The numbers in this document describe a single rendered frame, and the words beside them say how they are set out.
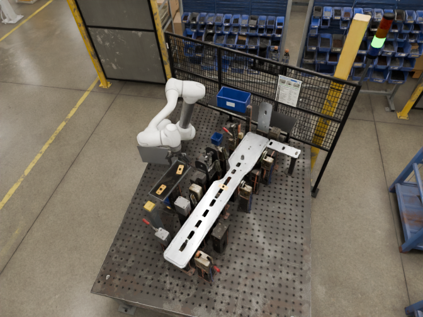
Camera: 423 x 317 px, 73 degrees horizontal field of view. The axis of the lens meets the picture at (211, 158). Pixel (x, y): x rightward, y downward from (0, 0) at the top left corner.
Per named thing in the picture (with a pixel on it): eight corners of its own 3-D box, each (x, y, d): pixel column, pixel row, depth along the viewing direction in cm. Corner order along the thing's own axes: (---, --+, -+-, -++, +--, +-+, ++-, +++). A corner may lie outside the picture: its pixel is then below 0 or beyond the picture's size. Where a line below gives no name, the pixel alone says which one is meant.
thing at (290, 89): (296, 108, 265) (303, 80, 241) (274, 100, 273) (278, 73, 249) (297, 107, 266) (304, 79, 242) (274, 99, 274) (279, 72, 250)
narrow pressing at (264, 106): (267, 133, 267) (272, 105, 240) (257, 129, 271) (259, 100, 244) (268, 133, 267) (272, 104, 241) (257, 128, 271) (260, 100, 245)
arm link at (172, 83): (165, 86, 220) (183, 88, 223) (165, 73, 231) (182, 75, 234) (164, 100, 229) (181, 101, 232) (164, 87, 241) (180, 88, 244)
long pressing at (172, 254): (186, 272, 191) (186, 272, 190) (160, 256, 199) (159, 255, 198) (270, 139, 263) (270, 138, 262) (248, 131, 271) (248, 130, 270)
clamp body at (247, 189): (248, 216, 247) (250, 195, 220) (235, 209, 252) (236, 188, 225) (252, 207, 252) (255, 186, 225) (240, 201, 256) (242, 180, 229)
